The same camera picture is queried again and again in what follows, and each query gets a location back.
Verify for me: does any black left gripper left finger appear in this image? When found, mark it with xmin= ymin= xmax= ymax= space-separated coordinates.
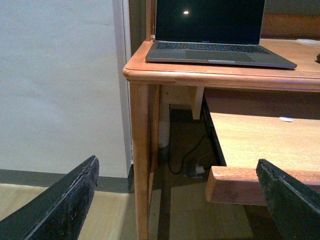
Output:
xmin=0 ymin=155 xmax=100 ymax=240

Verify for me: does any wooden sliding keyboard tray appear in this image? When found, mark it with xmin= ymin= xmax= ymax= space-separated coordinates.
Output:
xmin=205 ymin=92 xmax=320 ymax=205

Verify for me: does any black cable on floor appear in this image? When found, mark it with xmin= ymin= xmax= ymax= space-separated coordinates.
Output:
xmin=167 ymin=133 xmax=210 ymax=175

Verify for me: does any power strip on floor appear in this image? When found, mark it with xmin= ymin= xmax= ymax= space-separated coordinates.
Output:
xmin=185 ymin=164 xmax=205 ymax=179

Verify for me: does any dark grey wireless mouse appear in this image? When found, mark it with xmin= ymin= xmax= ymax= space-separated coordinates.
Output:
xmin=316 ymin=53 xmax=320 ymax=63

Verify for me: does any grey open laptop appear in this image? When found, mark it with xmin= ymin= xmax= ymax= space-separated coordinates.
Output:
xmin=145 ymin=0 xmax=297 ymax=69

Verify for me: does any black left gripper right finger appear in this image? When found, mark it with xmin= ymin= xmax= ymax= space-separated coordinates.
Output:
xmin=256 ymin=158 xmax=320 ymax=240

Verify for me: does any white round sticker on tray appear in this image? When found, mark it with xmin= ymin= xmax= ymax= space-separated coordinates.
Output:
xmin=279 ymin=116 xmax=294 ymax=123

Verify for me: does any wooden desk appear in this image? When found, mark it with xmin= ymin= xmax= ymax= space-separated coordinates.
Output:
xmin=123 ymin=0 xmax=320 ymax=240

